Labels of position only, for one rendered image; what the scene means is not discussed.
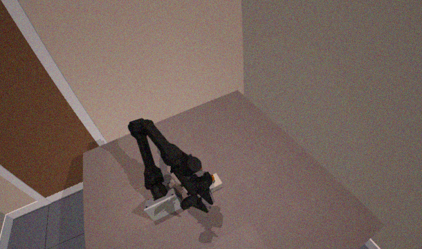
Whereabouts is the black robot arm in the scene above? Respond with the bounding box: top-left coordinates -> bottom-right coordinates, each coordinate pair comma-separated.
128,118 -> 212,201

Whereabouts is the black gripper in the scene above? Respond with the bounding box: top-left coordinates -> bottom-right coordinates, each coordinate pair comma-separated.
180,174 -> 213,213

